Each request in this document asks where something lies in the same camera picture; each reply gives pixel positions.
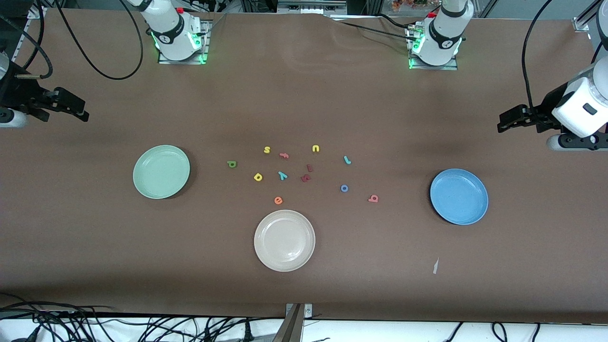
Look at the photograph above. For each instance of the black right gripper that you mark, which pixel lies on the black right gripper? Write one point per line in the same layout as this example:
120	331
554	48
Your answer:
19	91

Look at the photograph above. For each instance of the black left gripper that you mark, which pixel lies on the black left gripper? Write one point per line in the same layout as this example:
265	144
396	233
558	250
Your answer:
549	105

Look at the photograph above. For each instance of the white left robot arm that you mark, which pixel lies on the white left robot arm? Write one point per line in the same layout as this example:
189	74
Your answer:
444	33

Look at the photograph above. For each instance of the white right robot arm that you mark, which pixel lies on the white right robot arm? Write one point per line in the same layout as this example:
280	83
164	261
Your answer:
173	33

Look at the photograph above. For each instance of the blue plate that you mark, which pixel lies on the blue plate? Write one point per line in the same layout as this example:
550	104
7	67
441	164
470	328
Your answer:
459	196

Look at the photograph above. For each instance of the light green plate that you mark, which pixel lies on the light green plate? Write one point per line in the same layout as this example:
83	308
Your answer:
161	172

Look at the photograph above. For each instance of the orange dried flowers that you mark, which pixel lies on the orange dried flowers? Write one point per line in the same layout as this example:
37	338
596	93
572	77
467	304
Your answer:
408	4

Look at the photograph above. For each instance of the white paper scrap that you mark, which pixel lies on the white paper scrap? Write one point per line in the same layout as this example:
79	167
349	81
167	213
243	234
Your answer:
435	267

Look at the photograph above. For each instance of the grey metal box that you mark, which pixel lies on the grey metal box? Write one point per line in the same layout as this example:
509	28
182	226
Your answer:
311	5

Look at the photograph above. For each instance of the beige plate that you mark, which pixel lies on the beige plate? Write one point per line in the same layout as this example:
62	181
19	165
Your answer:
284	240

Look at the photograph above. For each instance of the grey support beam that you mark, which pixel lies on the grey support beam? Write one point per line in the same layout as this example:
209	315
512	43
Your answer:
289	330

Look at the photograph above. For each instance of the aluminium frame rail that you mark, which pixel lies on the aluminium frame rail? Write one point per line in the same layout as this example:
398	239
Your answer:
582	21
35	12

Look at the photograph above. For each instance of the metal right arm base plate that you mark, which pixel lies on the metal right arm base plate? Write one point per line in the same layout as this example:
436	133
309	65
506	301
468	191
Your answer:
183	62

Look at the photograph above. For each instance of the metal table edge bracket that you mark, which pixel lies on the metal table edge bracket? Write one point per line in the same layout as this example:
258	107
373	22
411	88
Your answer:
308	311

